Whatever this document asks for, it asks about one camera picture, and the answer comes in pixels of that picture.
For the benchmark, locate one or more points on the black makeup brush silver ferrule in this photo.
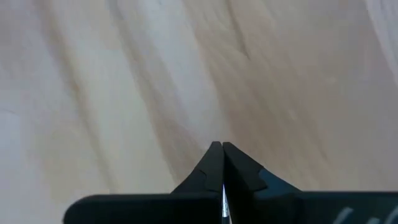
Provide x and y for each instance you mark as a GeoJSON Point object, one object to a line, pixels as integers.
{"type": "Point", "coordinates": [225, 208]}

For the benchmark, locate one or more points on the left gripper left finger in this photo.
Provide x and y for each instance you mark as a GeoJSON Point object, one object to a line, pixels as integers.
{"type": "Point", "coordinates": [192, 205]}

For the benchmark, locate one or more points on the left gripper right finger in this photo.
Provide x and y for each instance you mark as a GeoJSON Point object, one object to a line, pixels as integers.
{"type": "Point", "coordinates": [264, 205]}

